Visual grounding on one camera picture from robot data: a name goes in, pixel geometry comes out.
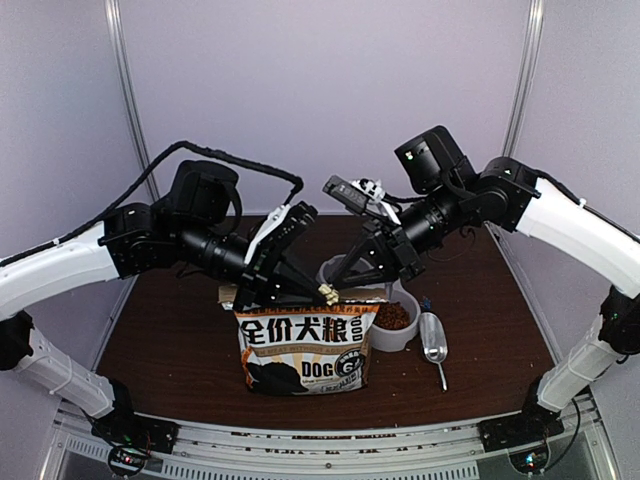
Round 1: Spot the left aluminium frame post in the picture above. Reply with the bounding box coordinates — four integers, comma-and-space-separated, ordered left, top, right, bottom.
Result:
104, 0, 151, 171

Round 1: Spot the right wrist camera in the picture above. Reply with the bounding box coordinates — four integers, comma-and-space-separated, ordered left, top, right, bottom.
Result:
323, 175, 401, 225

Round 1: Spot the grey double pet bowl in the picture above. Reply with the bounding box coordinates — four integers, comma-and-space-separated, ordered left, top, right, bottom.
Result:
317, 253, 422, 354

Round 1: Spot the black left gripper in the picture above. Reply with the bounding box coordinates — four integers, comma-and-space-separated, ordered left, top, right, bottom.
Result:
175, 216, 328, 314

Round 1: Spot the aluminium frame post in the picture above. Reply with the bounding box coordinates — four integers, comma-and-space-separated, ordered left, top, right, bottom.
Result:
104, 0, 151, 171
502, 0, 545, 157

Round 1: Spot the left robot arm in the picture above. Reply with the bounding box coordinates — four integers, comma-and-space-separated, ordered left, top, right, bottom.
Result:
1, 160, 335, 444

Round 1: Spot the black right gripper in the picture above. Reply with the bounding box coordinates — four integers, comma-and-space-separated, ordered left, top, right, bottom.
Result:
330, 178, 468, 290

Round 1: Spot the metal scoop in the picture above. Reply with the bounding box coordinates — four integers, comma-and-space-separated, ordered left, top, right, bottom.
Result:
419, 312, 448, 392

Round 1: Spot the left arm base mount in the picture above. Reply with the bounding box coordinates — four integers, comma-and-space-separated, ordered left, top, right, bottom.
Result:
89, 417, 179, 477

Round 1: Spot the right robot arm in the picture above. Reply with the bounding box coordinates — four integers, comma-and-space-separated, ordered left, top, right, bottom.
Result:
323, 125, 639, 442

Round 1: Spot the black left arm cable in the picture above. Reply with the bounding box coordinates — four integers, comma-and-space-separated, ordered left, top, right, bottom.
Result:
0, 140, 305, 271

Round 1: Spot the front aluminium rail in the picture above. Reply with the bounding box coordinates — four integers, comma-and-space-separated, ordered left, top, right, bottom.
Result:
49, 399, 616, 480

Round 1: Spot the brown dog kibble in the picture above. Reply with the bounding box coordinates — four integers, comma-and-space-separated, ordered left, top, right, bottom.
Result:
374, 302, 411, 331

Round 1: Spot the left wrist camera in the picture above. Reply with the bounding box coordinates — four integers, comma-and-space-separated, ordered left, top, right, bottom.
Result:
244, 201, 318, 266

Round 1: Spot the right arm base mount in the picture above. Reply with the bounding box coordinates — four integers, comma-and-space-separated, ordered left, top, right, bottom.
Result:
478, 413, 565, 476

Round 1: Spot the right aluminium frame post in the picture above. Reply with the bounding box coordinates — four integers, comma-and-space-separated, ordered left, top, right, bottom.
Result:
502, 0, 545, 157

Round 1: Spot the gold binder clip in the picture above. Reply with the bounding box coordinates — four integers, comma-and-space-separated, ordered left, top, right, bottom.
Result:
318, 283, 340, 306

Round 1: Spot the dog food bag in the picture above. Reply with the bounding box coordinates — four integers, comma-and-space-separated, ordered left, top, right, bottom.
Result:
235, 287, 388, 396

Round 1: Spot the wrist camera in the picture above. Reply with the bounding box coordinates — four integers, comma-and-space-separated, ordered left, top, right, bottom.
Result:
323, 175, 401, 225
244, 201, 318, 266

